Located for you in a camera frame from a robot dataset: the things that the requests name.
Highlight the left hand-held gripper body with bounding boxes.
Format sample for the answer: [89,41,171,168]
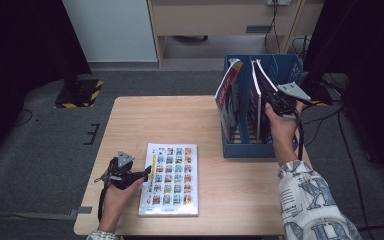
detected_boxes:
[109,150,140,190]

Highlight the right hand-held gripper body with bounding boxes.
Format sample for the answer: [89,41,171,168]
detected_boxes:
[269,81,312,117]

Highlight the thin purple magazine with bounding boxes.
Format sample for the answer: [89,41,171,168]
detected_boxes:
[254,59,279,144]
[250,60,263,143]

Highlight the thick white picture-grid magazine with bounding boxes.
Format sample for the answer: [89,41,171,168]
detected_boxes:
[137,143,199,218]

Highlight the black magazine with red cards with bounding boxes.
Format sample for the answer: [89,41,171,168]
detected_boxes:
[214,58,244,141]

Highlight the blue plastic file rack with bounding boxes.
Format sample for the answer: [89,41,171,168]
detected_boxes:
[219,53,304,159]

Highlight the person's right hand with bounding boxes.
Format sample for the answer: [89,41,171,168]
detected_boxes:
[264,101,305,152]

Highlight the person's left hand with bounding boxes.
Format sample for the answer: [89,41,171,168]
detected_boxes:
[98,177,145,219]

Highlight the black stand with striped base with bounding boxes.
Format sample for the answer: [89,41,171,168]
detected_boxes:
[301,71,333,108]
[54,63,104,109]

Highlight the light wooden desk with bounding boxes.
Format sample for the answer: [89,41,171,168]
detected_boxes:
[146,0,326,68]

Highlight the dark curtain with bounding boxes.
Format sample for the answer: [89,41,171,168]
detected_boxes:
[0,0,93,168]
[303,0,384,193]

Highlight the white cabinet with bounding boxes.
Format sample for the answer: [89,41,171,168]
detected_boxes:
[62,0,158,63]

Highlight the left hand-held gripper cable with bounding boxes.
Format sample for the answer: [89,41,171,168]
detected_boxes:
[93,166,114,223]

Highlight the looped black cable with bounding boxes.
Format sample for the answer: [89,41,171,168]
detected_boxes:
[291,35,311,59]

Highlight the black power strip cables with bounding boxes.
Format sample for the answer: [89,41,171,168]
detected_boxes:
[263,3,282,54]

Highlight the long black floor cable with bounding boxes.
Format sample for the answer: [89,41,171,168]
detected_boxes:
[337,99,369,231]

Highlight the thin black floor cable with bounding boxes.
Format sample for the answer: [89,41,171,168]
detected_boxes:
[13,109,34,128]

